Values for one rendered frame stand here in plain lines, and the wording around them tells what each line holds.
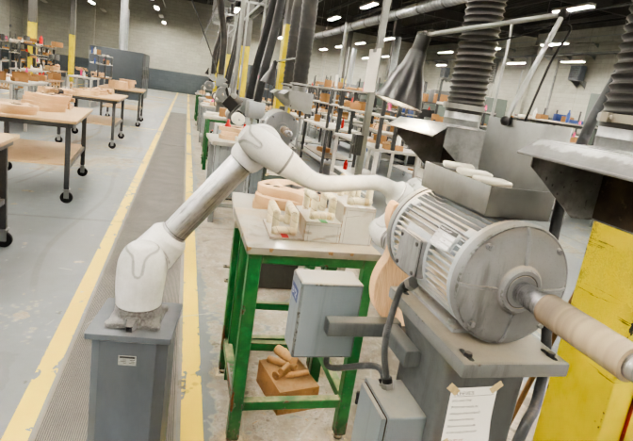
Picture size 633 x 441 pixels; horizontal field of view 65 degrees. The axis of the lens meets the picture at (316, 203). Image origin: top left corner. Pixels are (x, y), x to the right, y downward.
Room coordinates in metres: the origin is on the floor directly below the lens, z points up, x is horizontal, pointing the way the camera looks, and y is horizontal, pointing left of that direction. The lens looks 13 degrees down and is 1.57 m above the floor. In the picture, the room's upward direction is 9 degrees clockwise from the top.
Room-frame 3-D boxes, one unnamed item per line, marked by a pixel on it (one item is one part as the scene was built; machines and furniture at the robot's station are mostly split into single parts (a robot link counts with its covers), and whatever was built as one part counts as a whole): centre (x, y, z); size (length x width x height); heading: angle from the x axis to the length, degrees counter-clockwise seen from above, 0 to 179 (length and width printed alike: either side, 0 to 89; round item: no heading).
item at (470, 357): (1.03, -0.38, 1.11); 0.36 x 0.24 x 0.04; 16
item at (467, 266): (1.09, -0.35, 1.25); 0.41 x 0.27 x 0.26; 16
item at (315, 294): (1.11, -0.10, 0.99); 0.24 x 0.21 x 0.26; 16
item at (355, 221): (2.22, -0.16, 1.02); 0.27 x 0.15 x 0.17; 15
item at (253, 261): (1.90, 0.22, 0.45); 0.05 x 0.05 x 0.90; 16
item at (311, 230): (2.19, -0.01, 0.98); 0.27 x 0.16 x 0.09; 15
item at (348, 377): (2.04, -0.26, 0.45); 0.05 x 0.05 x 0.90; 16
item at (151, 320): (1.57, 0.56, 0.73); 0.22 x 0.18 x 0.06; 9
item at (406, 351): (1.06, -0.24, 1.02); 0.13 x 0.04 x 0.04; 16
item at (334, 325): (1.13, -0.16, 1.02); 0.19 x 0.04 x 0.04; 106
